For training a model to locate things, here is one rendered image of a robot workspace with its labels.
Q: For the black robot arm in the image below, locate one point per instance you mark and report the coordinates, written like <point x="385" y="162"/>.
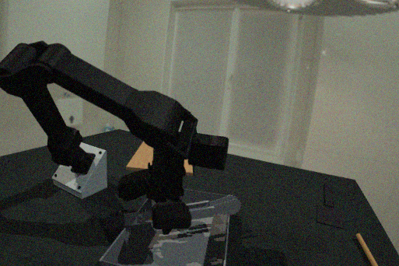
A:
<point x="151" y="116"/>

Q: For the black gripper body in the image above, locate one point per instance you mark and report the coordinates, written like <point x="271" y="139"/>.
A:
<point x="170" y="213"/>

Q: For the light wooden board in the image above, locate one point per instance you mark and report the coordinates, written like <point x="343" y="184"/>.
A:
<point x="140" y="159"/>

